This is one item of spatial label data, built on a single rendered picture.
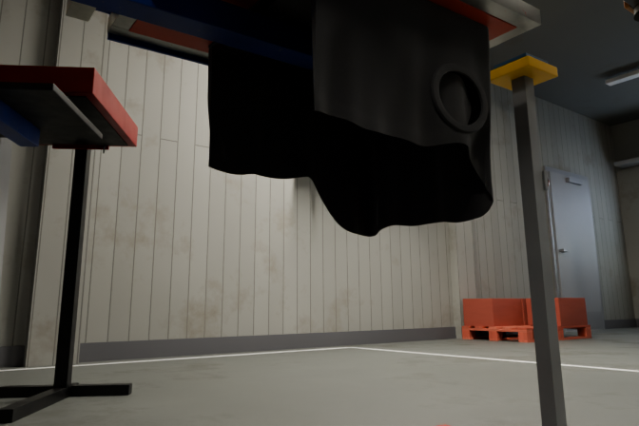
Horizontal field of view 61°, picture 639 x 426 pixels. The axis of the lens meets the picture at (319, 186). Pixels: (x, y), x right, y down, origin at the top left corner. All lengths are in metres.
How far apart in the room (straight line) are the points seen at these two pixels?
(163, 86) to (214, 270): 1.48
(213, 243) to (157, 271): 0.49
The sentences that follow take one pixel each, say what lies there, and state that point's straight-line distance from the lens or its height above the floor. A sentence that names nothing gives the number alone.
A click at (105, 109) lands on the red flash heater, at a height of 1.02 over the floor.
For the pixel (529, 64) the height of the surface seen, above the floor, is 0.93.
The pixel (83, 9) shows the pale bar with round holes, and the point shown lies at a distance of 1.38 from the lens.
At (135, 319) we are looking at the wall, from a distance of 4.08.
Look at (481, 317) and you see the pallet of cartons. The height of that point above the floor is 0.22.
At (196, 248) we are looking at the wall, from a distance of 4.26.
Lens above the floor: 0.34
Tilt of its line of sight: 12 degrees up
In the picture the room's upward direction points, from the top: straight up
